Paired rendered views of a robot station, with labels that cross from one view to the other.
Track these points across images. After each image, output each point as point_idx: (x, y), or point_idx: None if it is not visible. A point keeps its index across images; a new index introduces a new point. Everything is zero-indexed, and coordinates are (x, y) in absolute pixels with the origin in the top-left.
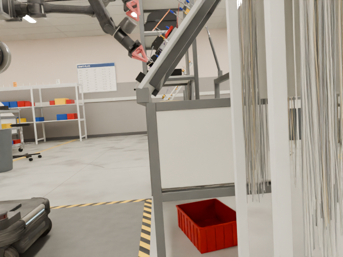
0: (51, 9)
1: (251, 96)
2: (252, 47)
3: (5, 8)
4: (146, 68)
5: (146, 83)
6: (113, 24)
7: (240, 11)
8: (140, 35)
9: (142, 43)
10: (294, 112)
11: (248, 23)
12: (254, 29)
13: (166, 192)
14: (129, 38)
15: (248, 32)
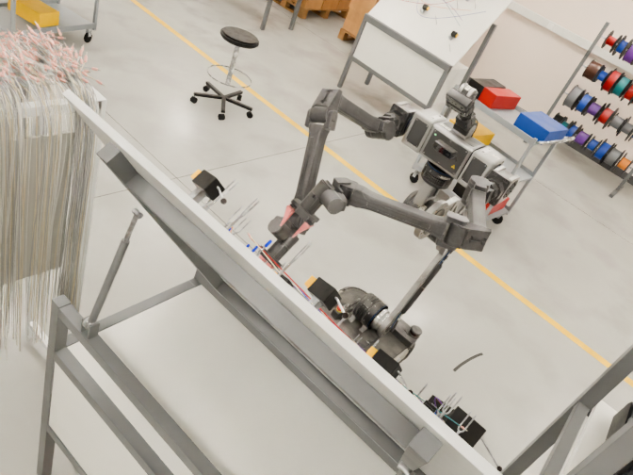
0: (467, 203)
1: None
2: (71, 235)
3: (469, 177)
4: (511, 464)
5: None
6: (291, 220)
7: (84, 205)
8: (576, 399)
9: (558, 417)
10: (28, 293)
11: (76, 216)
12: (69, 221)
13: None
14: (274, 243)
15: (75, 223)
